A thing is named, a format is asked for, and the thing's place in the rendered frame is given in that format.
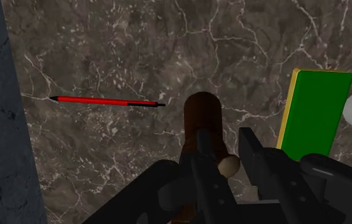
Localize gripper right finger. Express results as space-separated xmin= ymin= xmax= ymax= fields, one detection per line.
xmin=238 ymin=127 xmax=352 ymax=224

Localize brown wooden tool, cream end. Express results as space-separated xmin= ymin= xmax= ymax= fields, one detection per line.
xmin=171 ymin=91 xmax=242 ymax=224

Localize green book with yellow edge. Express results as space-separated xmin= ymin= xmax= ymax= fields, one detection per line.
xmin=276 ymin=67 xmax=352 ymax=162

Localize red and black pen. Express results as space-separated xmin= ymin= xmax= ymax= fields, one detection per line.
xmin=48 ymin=95 xmax=166 ymax=108

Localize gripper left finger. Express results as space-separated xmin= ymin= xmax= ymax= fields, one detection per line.
xmin=82 ymin=129 xmax=239 ymax=224

